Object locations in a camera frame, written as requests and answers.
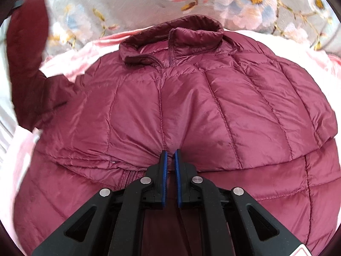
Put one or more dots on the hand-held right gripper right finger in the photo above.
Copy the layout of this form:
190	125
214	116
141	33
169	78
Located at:
178	176

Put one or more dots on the white satin cloth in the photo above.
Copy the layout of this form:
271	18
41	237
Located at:
5	85

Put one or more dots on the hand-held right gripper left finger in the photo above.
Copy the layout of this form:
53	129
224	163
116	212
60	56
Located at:
164	176

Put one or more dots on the grey floral bed sheet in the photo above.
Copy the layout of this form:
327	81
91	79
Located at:
120	0

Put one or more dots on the maroon puffer jacket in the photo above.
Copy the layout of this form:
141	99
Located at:
213	112

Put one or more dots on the pink printed blanket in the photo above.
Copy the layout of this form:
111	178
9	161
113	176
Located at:
69	66

